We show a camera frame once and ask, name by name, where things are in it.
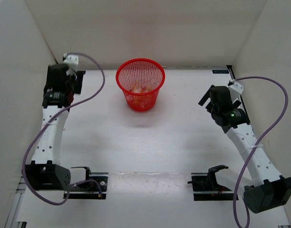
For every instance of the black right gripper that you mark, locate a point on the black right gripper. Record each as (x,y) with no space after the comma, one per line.
(205,98)

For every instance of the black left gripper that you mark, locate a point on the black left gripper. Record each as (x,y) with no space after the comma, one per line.
(78,81)

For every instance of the clear plastic bottle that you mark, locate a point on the clear plastic bottle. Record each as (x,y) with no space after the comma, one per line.
(153,83)

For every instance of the small bottle yellow cap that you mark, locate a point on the small bottle yellow cap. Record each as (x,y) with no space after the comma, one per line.
(137,89)

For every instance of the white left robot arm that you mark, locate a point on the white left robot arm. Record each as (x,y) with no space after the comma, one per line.
(44,172)

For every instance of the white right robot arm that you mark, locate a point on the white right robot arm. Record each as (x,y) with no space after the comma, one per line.
(268,188)

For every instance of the red mesh plastic bin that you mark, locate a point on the red mesh plastic bin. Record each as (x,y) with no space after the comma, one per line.
(134,73)

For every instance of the right black logo sticker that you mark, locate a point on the right black logo sticker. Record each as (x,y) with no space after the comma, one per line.
(220,71)

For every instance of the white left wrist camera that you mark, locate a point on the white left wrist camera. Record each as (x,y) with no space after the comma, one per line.
(71,60)

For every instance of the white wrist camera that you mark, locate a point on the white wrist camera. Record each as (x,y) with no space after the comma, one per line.
(71,60)
(236,89)

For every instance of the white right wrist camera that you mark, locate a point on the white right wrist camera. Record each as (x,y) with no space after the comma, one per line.
(236,89)

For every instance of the right aluminium frame rail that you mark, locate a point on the right aluminium frame rail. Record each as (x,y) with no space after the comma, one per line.
(240,99)

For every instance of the aluminium frame rail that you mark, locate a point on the aluminium frame rail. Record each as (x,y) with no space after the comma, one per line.
(12,219)
(240,99)

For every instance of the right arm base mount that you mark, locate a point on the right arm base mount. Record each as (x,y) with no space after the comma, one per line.
(206,187)

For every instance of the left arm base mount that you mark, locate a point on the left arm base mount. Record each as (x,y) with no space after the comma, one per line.
(86,184)

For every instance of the left aluminium frame rail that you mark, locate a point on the left aluminium frame rail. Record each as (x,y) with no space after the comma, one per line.
(12,219)

